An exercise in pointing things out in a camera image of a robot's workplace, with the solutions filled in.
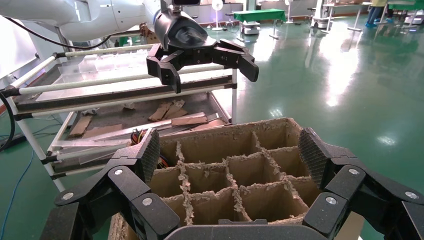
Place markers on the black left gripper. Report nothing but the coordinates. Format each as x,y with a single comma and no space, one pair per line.
185,36

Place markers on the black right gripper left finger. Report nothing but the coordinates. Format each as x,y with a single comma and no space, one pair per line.
132,185

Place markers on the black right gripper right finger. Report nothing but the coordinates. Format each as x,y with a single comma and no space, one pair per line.
344,182

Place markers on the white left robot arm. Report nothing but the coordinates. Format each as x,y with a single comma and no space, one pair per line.
66,13

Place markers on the cardboard scrap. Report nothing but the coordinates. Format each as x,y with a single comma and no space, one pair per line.
210,125
81,126
188,120
177,111
159,112

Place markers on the white mobile machine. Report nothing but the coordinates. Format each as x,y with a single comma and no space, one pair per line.
250,28

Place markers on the table with green cloth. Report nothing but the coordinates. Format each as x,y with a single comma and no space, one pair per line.
407,5
258,15

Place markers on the cardboard box with dividers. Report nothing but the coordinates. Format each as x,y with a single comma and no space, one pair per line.
232,139

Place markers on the white floor machine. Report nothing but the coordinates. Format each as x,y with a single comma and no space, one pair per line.
319,21

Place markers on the white work table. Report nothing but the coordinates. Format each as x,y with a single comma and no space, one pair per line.
344,4

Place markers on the person in blue trousers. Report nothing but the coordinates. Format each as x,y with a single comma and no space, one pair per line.
376,13

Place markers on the white pedestal fan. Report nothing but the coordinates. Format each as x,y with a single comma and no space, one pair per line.
217,5

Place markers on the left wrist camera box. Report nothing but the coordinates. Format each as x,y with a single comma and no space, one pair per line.
185,2

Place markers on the white pipe frame cart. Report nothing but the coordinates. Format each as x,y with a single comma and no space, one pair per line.
99,50

